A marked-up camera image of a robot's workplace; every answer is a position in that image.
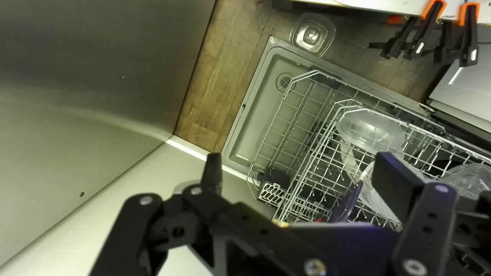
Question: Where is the grey metal mounting plate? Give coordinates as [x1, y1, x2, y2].
[427, 60, 491, 129]

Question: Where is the grey cutlery basket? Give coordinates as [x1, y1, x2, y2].
[257, 166, 298, 210]

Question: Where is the wire dishwasher rack holding containers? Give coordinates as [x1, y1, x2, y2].
[275, 99, 491, 235]

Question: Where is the black orange spring clamp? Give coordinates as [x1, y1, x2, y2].
[367, 0, 448, 60]
[435, 0, 482, 69]

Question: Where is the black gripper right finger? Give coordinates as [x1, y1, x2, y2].
[372, 151, 491, 276]

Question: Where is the rounded clear lidded container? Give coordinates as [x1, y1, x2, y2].
[442, 161, 491, 203]

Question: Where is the tall clear plastic container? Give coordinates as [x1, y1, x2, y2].
[335, 108, 410, 217]

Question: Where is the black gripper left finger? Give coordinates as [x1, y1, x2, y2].
[89, 152, 320, 276]

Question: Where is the clear plastic lid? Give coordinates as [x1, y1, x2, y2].
[289, 13, 338, 56]

